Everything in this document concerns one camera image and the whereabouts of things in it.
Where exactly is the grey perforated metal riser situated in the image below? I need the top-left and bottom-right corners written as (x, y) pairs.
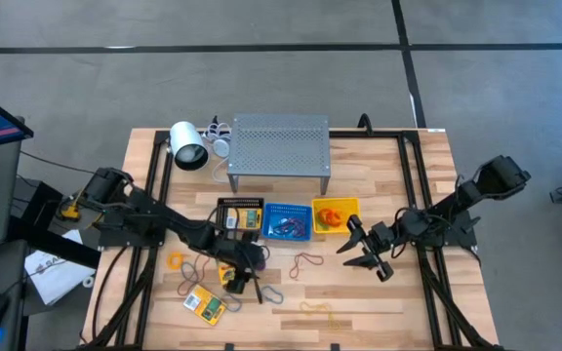
top-left (225, 113), bottom-right (332, 195)

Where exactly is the yellow plastic basket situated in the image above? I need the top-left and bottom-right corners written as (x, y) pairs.
top-left (310, 196), bottom-right (362, 235)

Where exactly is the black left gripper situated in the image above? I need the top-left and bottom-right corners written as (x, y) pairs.
top-left (210, 228), bottom-right (268, 305)

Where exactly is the yellow rubber band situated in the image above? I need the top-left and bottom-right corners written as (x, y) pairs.
top-left (299, 300), bottom-right (341, 332)

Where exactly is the blue plastic basket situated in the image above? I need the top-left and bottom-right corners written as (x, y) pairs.
top-left (261, 202), bottom-right (314, 243)

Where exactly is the white printed paper bag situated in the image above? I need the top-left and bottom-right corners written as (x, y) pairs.
top-left (22, 228), bottom-right (98, 307)

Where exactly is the white coiled cable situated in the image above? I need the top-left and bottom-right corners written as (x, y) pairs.
top-left (201, 120), bottom-right (234, 185)

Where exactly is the yellow and black connector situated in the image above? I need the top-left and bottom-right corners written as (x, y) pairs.
top-left (60, 201), bottom-right (83, 222)

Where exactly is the black plastic basket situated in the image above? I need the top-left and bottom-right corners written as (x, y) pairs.
top-left (216, 196), bottom-right (265, 233)

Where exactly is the brown rubber band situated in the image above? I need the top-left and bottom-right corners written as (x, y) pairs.
top-left (178, 261), bottom-right (204, 297)

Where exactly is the white round puck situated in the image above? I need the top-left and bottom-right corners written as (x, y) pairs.
top-left (212, 137), bottom-right (232, 159)

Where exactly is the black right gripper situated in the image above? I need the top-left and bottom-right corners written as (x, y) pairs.
top-left (336, 214), bottom-right (402, 283)

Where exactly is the red rubber band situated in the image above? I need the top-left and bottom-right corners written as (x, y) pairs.
top-left (193, 253), bottom-right (213, 285)
top-left (288, 252), bottom-right (325, 281)
top-left (280, 216), bottom-right (308, 239)

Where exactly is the yellow Crayola crayon box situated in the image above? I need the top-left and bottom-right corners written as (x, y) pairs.
top-left (218, 261), bottom-right (237, 288)
top-left (182, 284), bottom-right (227, 328)
top-left (224, 207), bottom-right (263, 231)

